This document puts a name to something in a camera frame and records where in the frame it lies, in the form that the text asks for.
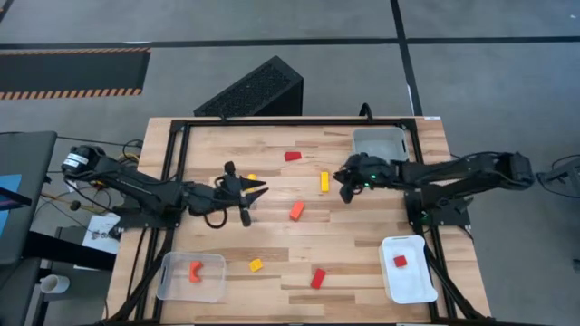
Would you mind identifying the black storage box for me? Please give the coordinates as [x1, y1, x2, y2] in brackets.
[22, 225, 118, 273]

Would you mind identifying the clear plastic bin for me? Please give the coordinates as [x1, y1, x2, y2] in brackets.
[156, 251, 227, 303]

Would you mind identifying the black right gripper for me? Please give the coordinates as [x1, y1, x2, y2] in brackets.
[334, 152, 401, 206]

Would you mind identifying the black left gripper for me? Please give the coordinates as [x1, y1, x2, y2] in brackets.
[215, 161, 270, 228]

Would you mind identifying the grey plastic bin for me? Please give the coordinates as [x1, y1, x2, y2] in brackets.
[352, 126, 411, 163]

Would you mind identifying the red rectangular block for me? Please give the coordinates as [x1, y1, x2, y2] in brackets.
[310, 267, 327, 290]

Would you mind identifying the black stand with cables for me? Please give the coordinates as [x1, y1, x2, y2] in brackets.
[536, 154, 580, 200]

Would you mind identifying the white plastic bin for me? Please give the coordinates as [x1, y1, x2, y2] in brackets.
[378, 234, 440, 305]

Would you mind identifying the black hazard-striped floor mat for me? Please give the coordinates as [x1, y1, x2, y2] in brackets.
[0, 47, 151, 101]

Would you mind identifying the white paper sheet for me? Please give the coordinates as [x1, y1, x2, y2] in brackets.
[81, 213, 122, 255]

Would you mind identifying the blue screen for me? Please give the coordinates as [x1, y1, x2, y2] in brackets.
[0, 174, 23, 236]

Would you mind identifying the black side table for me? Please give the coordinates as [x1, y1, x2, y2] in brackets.
[0, 129, 59, 268]

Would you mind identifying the white cup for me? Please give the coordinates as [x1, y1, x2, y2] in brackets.
[39, 274, 71, 294]

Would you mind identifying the yellow cable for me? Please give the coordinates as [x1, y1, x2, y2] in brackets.
[40, 152, 140, 215]

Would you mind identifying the thin black cable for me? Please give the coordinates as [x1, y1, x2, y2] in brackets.
[56, 135, 144, 159]

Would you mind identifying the black mesh computer tower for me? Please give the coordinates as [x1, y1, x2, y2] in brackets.
[193, 55, 305, 118]

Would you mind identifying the orange arch block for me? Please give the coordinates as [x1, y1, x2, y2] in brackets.
[188, 260, 204, 284]

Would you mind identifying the black aluminium table frame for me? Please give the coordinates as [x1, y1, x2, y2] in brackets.
[103, 117, 495, 326]

